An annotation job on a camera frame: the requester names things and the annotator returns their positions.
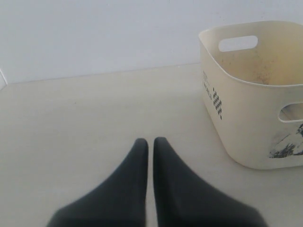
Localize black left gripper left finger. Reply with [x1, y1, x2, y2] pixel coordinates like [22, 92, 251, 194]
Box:
[47, 138, 148, 227]

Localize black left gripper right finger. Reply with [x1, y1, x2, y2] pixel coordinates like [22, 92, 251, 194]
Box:
[152, 136, 251, 227]

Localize cream plastic basket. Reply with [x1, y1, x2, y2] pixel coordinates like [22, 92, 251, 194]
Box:
[199, 21, 303, 169]

